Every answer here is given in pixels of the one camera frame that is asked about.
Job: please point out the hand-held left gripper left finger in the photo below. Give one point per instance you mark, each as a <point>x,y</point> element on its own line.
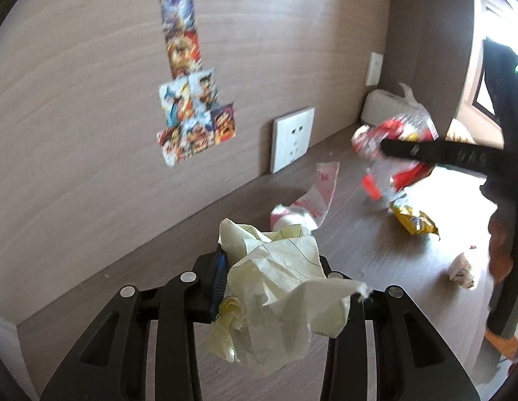
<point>220,268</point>

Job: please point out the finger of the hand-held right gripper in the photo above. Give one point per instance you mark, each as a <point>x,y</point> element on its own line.
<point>434,152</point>

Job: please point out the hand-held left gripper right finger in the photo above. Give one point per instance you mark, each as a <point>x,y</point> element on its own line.
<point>338,353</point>

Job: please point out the red snack packet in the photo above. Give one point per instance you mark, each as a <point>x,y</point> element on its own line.
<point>386,130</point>

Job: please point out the yellow paper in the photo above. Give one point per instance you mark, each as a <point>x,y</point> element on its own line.
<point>275,284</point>

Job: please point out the person's right hand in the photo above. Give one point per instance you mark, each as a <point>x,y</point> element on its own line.
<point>501,250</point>

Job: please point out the white tissue sheet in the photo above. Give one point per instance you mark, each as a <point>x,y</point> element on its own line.
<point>409,98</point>

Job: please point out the yellow snack packet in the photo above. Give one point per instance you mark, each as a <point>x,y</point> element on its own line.
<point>413,219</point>

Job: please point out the clear wrapper with red label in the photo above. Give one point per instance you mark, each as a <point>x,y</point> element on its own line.
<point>371,186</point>

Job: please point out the white tissue box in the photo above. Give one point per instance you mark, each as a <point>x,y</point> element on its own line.
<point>380,105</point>

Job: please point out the white wrapper with red print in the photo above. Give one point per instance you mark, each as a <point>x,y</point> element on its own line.
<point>309,200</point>

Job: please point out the small crumpled white wrapper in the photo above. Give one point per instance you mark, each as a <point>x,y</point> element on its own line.
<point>463,270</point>

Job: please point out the cluster of cartoon stickers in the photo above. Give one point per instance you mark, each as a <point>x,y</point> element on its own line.
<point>188,87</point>

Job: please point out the small white wall socket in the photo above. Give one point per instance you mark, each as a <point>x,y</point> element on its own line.
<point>374,68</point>

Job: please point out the large white wall socket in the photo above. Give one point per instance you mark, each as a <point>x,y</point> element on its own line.
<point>293,140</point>

